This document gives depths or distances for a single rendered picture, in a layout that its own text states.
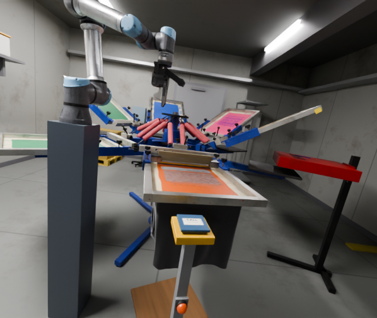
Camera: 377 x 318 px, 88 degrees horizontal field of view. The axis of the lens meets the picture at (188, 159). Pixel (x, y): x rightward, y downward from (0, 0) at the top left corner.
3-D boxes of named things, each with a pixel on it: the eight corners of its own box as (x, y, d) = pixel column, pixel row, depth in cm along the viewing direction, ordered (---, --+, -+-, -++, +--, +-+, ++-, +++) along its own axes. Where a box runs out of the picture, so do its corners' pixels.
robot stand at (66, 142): (47, 317, 119) (46, 120, 94) (65, 291, 137) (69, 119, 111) (77, 320, 120) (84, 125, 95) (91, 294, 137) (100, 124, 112)
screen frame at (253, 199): (266, 207, 94) (268, 200, 93) (142, 202, 80) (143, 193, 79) (213, 164, 169) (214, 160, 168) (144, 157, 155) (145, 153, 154)
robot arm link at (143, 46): (132, 24, 92) (152, 25, 89) (144, 35, 102) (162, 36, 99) (130, 43, 93) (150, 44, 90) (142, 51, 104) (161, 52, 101)
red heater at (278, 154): (335, 171, 198) (338, 160, 196) (358, 184, 155) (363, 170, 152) (272, 159, 215) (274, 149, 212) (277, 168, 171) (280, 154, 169)
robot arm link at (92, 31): (78, 104, 108) (69, -6, 99) (98, 106, 122) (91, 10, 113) (96, 103, 105) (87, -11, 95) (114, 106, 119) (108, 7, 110)
